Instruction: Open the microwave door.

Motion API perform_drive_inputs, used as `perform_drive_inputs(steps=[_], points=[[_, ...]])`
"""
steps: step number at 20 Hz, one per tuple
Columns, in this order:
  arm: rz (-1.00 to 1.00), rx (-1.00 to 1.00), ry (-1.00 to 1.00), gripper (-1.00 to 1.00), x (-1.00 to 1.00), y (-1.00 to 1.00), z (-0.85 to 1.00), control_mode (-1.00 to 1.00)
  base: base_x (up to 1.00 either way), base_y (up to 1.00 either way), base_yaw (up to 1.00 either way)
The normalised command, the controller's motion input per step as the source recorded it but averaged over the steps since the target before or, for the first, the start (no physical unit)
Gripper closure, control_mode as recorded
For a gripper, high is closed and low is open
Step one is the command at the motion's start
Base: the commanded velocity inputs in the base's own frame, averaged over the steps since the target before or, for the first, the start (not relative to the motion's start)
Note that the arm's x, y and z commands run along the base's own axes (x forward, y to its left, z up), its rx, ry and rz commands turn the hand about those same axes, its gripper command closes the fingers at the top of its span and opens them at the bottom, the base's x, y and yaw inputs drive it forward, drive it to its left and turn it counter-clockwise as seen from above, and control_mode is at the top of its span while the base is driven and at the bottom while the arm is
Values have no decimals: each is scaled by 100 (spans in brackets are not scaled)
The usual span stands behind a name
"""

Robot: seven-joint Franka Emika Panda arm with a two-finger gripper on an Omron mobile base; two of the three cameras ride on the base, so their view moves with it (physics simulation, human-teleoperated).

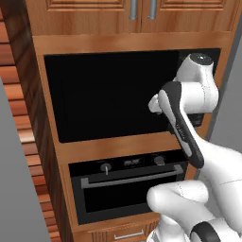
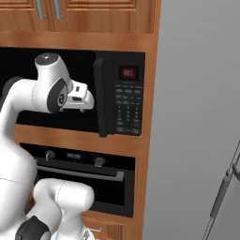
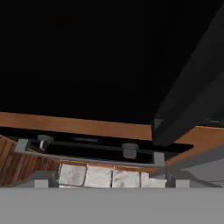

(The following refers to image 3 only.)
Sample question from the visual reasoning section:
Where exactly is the grey oven door handle bar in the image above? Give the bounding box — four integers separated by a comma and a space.
12, 138, 166, 170

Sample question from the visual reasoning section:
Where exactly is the grey cupboard front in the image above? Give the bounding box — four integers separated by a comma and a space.
163, 143, 224, 187

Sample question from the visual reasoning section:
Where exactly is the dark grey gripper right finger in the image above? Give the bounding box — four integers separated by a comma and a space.
165, 169, 218, 189

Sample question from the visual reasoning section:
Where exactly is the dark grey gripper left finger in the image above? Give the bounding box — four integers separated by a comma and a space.
17, 170, 60, 189

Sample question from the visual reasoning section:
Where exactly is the grey round oven knob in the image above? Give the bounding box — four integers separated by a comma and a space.
121, 142, 139, 160
37, 134, 55, 151

